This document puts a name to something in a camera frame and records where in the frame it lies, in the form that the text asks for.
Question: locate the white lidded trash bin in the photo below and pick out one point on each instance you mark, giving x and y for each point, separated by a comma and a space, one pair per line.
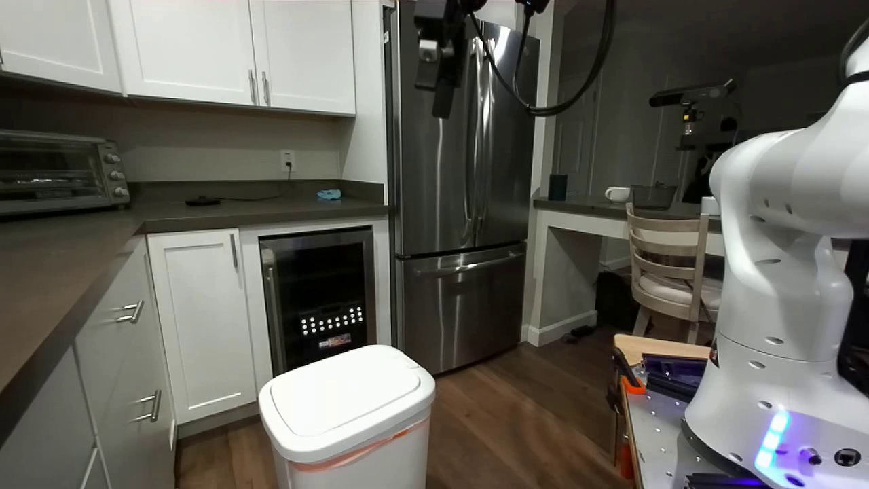
351, 422

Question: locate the white cabinets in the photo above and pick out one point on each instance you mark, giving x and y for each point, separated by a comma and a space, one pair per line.
177, 338
245, 52

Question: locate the stainless steel refrigerator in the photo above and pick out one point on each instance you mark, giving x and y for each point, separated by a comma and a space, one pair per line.
461, 194

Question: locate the white wooden chair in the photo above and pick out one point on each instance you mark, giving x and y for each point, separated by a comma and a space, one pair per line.
670, 274

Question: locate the black built-in wine cooler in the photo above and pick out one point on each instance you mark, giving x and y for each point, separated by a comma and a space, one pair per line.
319, 295

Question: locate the silver toaster oven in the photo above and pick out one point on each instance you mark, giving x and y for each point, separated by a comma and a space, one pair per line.
56, 173

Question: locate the white upper cabinets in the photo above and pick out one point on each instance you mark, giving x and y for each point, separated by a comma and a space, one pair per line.
245, 52

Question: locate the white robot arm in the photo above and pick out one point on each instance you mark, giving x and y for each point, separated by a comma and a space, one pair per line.
772, 397

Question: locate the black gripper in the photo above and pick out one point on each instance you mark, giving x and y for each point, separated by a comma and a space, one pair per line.
442, 55

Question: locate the white lower cabinets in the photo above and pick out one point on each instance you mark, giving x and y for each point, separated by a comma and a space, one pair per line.
177, 338

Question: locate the small blue counter object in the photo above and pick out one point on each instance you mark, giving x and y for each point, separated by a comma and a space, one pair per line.
331, 194

